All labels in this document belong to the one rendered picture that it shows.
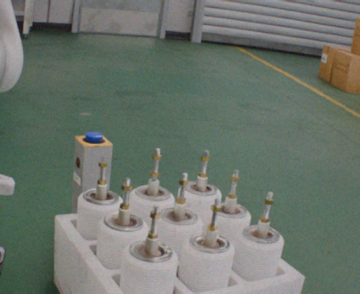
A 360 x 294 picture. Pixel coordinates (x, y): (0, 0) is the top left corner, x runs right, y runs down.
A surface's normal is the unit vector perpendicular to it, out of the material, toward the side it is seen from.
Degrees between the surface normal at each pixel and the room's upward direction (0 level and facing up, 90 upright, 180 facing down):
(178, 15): 90
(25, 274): 0
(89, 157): 90
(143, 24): 90
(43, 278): 0
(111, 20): 90
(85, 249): 0
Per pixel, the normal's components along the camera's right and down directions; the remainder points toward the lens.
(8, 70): 0.76, 0.31
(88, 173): 0.46, 0.32
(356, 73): 0.18, 0.33
